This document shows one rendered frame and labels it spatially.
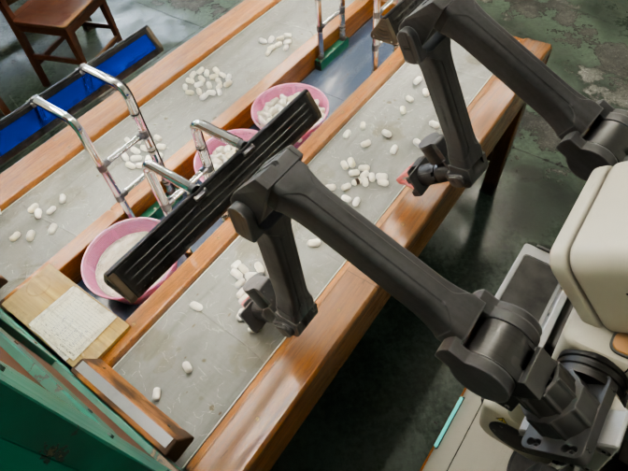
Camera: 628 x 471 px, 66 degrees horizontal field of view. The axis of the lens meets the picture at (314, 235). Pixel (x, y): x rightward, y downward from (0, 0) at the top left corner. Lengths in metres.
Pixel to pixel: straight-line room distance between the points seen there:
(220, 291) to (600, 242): 0.92
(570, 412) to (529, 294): 0.33
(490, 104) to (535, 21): 2.06
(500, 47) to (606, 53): 2.71
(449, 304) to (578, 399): 0.18
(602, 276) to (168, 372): 0.93
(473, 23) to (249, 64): 1.21
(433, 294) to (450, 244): 1.66
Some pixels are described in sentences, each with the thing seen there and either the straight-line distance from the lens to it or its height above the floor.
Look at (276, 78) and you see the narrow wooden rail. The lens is 1.84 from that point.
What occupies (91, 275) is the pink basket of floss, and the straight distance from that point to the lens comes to 1.46.
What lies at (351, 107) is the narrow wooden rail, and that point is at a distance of 1.68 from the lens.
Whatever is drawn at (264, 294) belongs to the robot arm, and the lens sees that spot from 1.02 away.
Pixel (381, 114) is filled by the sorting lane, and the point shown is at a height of 0.74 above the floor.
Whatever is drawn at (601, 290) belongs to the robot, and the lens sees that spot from 0.68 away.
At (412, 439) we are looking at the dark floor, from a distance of 1.89.
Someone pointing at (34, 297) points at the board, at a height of 0.78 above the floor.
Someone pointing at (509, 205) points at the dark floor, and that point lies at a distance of 2.48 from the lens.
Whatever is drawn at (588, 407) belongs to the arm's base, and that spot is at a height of 1.22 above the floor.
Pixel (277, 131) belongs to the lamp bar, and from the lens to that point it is 1.12.
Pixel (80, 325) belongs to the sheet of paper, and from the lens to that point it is 1.34.
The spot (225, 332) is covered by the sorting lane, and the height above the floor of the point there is 0.74.
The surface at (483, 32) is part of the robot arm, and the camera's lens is 0.90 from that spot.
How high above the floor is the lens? 1.83
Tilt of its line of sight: 54 degrees down
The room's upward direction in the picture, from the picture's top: 6 degrees counter-clockwise
